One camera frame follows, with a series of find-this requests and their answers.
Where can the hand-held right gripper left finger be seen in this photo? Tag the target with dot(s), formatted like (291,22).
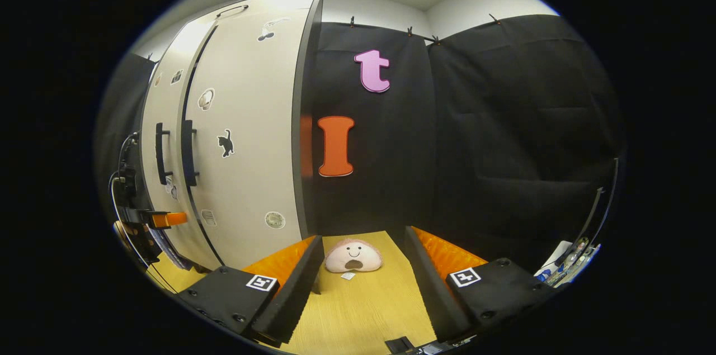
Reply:
(296,293)

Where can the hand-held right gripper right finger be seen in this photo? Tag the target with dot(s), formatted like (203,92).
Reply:
(433,293)

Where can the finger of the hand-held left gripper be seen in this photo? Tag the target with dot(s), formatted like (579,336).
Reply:
(168,219)

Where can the white cabinet door phone sticker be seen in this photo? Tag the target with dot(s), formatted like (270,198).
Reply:
(146,120)

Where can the white cabinet door cat sticker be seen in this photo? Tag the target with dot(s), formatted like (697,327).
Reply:
(251,120)

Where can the pink smiling plush toy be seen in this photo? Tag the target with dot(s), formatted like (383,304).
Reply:
(352,257)

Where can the white side table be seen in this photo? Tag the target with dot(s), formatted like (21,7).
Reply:
(556,260)

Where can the black backdrop cloth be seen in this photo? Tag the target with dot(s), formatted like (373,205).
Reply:
(475,148)

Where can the white and grey cabinet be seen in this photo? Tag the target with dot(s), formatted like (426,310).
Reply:
(302,120)

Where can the white upper cabinet door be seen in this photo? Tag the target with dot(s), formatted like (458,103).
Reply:
(263,5)

